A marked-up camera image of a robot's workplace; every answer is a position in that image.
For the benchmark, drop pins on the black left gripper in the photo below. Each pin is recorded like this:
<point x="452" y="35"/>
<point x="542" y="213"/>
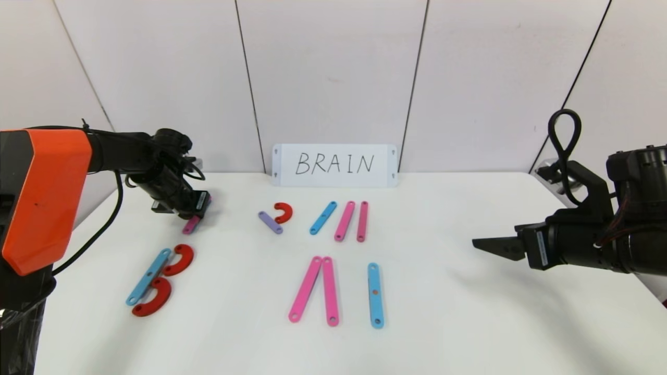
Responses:
<point x="200" y="202"/>

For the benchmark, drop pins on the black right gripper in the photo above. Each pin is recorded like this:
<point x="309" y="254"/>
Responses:
<point x="540" y="247"/>

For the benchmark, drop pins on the long pink bar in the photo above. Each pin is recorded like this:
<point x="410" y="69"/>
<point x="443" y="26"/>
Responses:
<point x="344" y="221"/>
<point x="330" y="290"/>
<point x="306" y="288"/>
<point x="191" y="225"/>

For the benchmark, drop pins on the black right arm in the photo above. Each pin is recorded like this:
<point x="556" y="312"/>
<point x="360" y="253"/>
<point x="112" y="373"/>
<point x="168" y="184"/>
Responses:
<point x="641" y="245"/>

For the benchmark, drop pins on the white BRAIN sign card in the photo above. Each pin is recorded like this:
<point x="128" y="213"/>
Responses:
<point x="383" y="166"/>

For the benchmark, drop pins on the medium red C piece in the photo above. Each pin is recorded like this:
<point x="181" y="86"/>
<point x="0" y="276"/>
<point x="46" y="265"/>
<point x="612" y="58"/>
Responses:
<point x="189" y="258"/>

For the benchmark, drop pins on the short purple bar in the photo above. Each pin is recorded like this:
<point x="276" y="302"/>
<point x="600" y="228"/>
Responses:
<point x="271" y="222"/>

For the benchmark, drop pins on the small red C piece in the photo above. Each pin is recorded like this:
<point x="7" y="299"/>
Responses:
<point x="289" y="212"/>

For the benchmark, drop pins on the long blue bar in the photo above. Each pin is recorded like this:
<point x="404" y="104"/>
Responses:
<point x="148" y="276"/>

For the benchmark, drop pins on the large red C piece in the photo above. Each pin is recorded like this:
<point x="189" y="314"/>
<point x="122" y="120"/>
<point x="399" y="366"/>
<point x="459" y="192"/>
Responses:
<point x="165" y="299"/>

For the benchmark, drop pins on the short blue bar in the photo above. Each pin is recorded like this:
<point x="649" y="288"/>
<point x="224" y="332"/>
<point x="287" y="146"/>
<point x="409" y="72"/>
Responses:
<point x="324" y="218"/>

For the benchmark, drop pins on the blue bar with orange underside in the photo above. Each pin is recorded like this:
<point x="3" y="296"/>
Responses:
<point x="375" y="281"/>

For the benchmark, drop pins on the thin dark pink bar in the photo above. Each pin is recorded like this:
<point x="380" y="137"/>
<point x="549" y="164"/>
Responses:
<point x="362" y="221"/>

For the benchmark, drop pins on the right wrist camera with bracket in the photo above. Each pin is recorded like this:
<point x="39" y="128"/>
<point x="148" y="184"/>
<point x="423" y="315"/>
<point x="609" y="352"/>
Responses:
<point x="591" y="187"/>

